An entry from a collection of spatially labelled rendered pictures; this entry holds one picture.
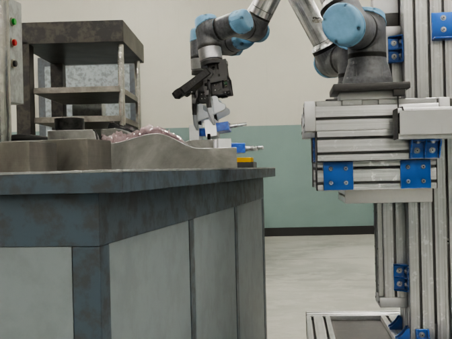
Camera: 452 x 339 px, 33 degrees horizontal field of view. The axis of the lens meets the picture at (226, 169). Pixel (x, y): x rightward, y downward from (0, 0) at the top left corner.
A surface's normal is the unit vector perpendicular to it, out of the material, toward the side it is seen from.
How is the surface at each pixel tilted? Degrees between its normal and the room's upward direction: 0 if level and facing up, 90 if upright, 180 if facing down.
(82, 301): 90
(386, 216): 90
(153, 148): 90
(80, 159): 90
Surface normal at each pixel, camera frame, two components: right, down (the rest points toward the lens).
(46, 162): 0.98, -0.03
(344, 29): -0.47, 0.13
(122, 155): 0.11, 0.00
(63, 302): -0.19, 0.00
